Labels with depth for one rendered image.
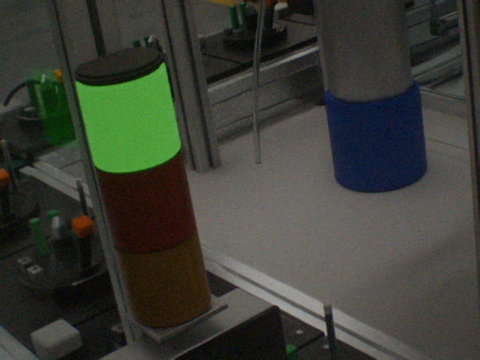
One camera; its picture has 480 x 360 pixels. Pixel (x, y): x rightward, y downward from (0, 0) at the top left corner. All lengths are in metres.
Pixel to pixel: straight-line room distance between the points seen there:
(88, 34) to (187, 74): 1.18
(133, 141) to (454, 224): 1.02
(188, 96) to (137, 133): 1.21
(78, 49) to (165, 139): 0.07
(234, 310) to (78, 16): 0.21
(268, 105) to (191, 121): 0.28
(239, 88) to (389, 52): 0.46
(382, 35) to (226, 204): 0.38
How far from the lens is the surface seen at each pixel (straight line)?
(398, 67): 1.58
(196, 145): 1.78
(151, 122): 0.54
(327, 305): 0.94
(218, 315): 0.63
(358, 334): 1.10
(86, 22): 0.56
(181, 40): 1.72
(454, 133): 1.83
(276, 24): 2.17
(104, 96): 0.53
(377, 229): 1.52
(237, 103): 1.95
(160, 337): 0.59
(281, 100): 2.02
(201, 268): 0.59
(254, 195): 1.69
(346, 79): 1.58
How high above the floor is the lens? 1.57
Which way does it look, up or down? 24 degrees down
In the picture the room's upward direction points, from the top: 10 degrees counter-clockwise
